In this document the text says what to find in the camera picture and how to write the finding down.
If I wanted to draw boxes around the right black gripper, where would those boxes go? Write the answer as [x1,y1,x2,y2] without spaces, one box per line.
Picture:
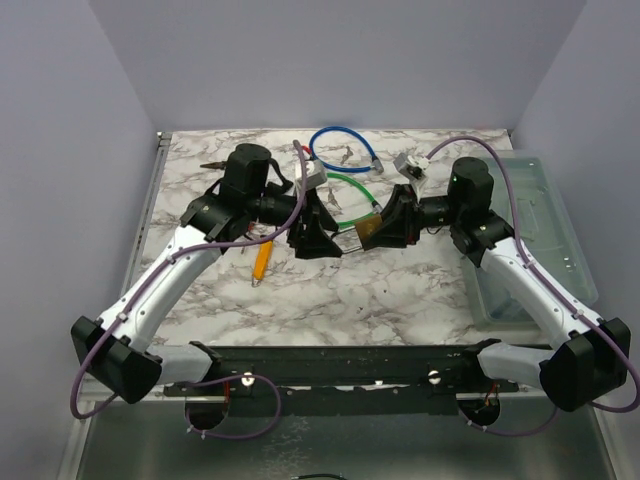
[361,184,465,249]

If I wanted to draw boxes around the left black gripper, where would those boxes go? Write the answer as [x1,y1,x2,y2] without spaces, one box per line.
[247,183,343,259]

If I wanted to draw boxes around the brass padlock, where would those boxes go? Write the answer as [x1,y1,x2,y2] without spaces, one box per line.
[332,214,382,254]

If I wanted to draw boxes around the green cable lock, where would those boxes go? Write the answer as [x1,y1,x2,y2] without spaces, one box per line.
[327,173,382,229]

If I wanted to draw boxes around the blue cable lock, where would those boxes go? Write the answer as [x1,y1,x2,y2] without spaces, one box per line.
[308,125,384,175]

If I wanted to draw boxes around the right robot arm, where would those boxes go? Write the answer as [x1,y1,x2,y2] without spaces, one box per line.
[361,154,631,412]

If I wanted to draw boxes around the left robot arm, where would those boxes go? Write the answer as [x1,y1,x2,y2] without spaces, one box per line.
[71,143,338,404]

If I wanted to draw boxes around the orange utility knife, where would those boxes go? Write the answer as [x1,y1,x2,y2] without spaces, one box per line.
[251,241,274,287]

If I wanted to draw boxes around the clear plastic bin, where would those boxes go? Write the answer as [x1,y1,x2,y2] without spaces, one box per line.
[462,150,598,331]

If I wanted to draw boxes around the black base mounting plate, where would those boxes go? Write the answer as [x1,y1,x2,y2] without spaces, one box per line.
[173,340,516,415]

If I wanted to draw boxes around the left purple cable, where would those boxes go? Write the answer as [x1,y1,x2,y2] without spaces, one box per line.
[69,139,307,440]

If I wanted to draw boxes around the purple cable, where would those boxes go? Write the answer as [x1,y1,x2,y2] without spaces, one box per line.
[425,135,640,436]
[69,139,307,440]

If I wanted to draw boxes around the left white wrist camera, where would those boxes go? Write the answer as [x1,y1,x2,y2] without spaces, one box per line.
[294,160,328,193]

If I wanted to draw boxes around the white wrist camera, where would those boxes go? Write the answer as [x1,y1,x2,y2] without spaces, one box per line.
[294,160,328,193]
[393,153,428,199]

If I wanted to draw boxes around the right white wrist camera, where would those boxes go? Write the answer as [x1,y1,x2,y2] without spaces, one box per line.
[393,153,428,199]

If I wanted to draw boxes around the yellow handled pliers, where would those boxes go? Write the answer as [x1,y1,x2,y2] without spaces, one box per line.
[200,161,227,171]

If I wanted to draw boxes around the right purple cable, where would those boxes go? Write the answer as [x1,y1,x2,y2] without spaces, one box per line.
[425,135,640,436]

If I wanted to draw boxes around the aluminium rail frame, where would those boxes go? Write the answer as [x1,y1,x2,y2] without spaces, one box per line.
[78,130,609,401]

